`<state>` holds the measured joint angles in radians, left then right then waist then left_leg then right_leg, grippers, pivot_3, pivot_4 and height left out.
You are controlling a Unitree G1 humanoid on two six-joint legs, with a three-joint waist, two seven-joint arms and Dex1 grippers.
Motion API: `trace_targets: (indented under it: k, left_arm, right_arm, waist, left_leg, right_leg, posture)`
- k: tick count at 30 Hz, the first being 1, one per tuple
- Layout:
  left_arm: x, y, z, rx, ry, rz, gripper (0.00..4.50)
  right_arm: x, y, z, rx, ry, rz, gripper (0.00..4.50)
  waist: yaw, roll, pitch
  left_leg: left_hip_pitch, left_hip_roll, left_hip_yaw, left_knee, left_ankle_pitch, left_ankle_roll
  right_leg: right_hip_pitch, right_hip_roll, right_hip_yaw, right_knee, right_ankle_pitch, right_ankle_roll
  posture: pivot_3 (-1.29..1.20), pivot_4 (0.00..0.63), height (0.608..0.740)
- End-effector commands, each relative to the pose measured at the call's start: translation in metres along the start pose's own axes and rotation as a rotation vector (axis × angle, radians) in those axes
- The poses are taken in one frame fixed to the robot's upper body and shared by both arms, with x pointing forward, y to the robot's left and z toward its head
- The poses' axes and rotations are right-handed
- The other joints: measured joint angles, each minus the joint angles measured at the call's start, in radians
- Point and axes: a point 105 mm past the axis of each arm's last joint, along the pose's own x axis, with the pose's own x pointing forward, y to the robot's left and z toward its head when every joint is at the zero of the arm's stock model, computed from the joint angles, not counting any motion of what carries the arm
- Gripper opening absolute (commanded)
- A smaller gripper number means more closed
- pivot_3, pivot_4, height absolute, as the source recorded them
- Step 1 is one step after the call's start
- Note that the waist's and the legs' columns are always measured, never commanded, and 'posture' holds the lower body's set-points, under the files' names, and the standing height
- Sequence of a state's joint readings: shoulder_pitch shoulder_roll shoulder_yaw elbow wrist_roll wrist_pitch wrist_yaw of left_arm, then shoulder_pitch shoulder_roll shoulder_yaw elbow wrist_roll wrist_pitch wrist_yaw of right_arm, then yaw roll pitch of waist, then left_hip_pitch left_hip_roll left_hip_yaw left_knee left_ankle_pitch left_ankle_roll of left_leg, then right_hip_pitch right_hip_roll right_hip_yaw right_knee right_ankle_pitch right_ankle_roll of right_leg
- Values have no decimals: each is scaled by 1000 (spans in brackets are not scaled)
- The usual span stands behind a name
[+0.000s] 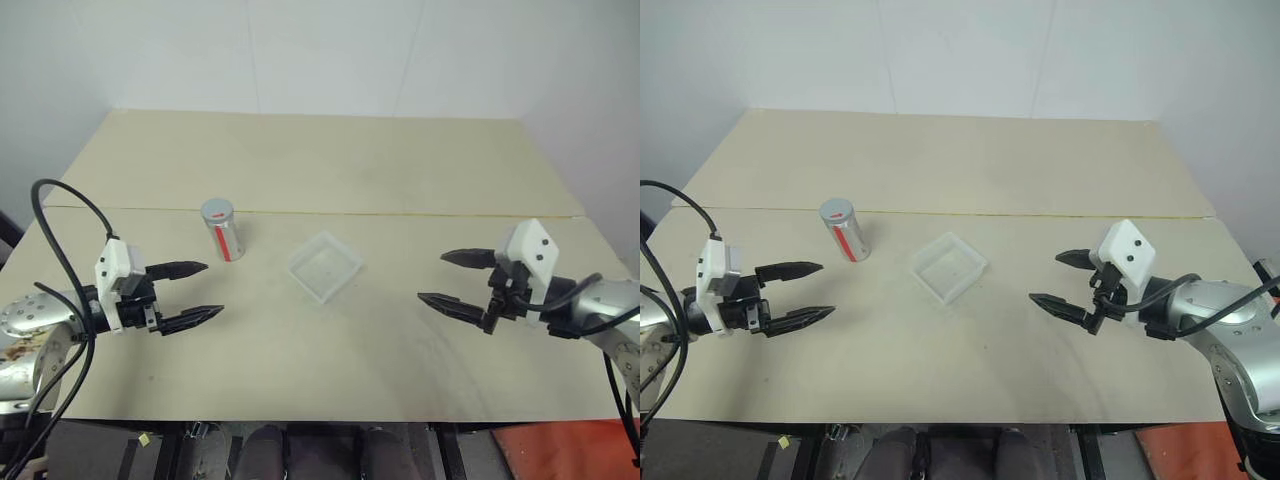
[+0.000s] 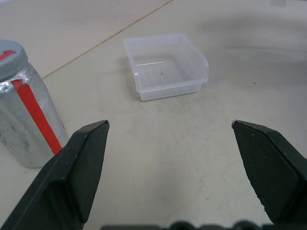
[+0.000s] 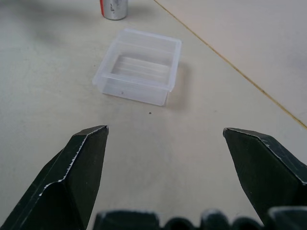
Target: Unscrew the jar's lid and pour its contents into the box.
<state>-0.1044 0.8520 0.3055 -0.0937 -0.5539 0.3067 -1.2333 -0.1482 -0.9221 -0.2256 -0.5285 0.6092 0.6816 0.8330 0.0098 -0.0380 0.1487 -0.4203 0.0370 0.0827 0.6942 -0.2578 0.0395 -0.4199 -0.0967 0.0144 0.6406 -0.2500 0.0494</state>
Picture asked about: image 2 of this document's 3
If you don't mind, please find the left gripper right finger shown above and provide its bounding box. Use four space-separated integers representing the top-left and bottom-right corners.
231 119 307 230

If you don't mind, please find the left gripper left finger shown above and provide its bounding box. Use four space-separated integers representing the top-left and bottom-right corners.
0 119 111 230

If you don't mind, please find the clear plastic tray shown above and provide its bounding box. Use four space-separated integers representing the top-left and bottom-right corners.
123 33 210 102

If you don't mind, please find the grey knurled metal knob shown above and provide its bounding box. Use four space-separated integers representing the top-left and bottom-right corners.
0 40 29 80

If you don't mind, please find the grey cylindrical can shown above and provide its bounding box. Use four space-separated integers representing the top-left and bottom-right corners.
0 61 70 169

